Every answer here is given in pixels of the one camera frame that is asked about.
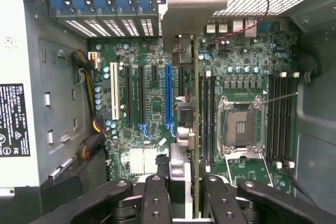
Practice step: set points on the green motherboard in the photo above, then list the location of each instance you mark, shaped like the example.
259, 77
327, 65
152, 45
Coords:
236, 51

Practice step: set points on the blue expansion slot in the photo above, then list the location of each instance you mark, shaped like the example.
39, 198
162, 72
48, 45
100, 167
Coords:
168, 95

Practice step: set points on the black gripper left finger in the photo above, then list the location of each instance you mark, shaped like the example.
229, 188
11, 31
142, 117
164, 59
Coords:
157, 203

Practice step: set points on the grey power supply unit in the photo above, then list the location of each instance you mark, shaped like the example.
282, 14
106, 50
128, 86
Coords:
15, 51

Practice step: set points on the thin metal locking lever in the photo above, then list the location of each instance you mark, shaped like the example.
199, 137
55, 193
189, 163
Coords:
281, 97

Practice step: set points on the long black expansion slot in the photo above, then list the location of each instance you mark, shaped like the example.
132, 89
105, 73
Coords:
128, 95
181, 79
142, 95

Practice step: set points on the open black PC case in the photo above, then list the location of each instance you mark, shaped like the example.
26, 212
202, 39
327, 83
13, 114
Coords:
315, 129

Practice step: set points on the white expansion slot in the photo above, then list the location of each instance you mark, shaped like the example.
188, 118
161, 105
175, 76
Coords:
114, 93

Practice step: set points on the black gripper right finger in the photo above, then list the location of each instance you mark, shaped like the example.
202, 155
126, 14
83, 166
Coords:
220, 203

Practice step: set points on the blue slot clip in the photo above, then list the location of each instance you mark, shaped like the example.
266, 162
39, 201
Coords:
56, 1
144, 1
100, 1
78, 1
123, 1

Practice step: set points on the silver video port block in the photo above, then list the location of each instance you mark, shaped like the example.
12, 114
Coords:
251, 27

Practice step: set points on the silver network port block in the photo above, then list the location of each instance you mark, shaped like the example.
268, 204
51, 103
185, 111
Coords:
237, 25

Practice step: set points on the vented metal slot cover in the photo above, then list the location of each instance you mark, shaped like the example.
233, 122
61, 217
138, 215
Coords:
147, 27
97, 27
78, 27
113, 27
130, 27

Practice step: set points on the short black expansion slot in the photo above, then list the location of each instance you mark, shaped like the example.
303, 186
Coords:
154, 73

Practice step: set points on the metal socket cover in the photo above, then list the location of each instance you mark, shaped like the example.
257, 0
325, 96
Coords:
249, 166

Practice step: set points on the silver USB port block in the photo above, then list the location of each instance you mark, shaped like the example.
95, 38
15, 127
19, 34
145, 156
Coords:
211, 26
222, 26

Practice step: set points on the black plastic shroud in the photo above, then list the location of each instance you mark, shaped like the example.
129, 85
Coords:
73, 182

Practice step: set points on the CPU socket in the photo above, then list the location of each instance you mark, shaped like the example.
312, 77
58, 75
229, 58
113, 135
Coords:
241, 127

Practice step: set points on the white power connector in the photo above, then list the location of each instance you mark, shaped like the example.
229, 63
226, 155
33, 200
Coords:
95, 60

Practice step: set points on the silver chipset heatsink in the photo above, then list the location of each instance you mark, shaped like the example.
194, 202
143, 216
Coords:
143, 161

